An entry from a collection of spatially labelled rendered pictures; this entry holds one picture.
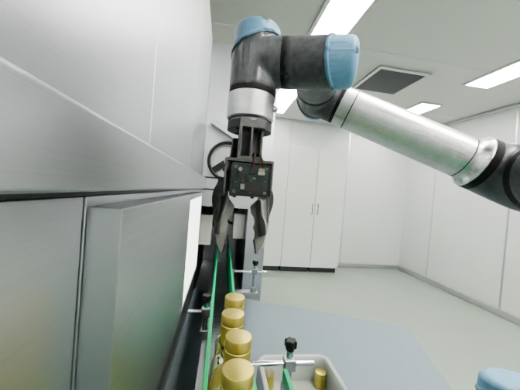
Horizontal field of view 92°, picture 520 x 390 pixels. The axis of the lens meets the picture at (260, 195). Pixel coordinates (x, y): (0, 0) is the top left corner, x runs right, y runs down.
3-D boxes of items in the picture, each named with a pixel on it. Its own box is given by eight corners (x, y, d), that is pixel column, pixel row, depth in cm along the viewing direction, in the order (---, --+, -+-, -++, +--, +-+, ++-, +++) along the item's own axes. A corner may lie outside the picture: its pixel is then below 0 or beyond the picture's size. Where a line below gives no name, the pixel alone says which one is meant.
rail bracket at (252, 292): (229, 303, 122) (233, 258, 122) (263, 304, 125) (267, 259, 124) (229, 308, 118) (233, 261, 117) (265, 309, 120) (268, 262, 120)
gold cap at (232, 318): (219, 335, 39) (221, 306, 39) (241, 335, 39) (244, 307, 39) (218, 349, 35) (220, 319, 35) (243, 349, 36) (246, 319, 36)
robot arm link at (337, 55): (350, 61, 45) (289, 62, 47) (364, 18, 34) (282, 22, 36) (347, 105, 45) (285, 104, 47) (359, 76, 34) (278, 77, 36)
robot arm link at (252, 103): (227, 102, 44) (273, 108, 45) (226, 128, 44) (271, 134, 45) (228, 84, 36) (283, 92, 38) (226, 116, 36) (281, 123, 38)
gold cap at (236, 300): (222, 316, 45) (224, 292, 45) (242, 316, 45) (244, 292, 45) (222, 326, 41) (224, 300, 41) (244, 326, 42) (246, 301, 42)
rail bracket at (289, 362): (239, 389, 58) (244, 336, 58) (309, 387, 60) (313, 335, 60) (240, 400, 55) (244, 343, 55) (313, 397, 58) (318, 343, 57)
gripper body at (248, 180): (220, 198, 35) (226, 111, 35) (220, 196, 44) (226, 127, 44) (272, 202, 36) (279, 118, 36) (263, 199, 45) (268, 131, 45)
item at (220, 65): (207, 200, 205) (216, 90, 204) (252, 203, 211) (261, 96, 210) (200, 205, 136) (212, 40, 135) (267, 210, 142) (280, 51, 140)
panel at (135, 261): (189, 267, 112) (196, 191, 111) (196, 268, 112) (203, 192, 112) (61, 576, 23) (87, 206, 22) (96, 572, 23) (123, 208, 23)
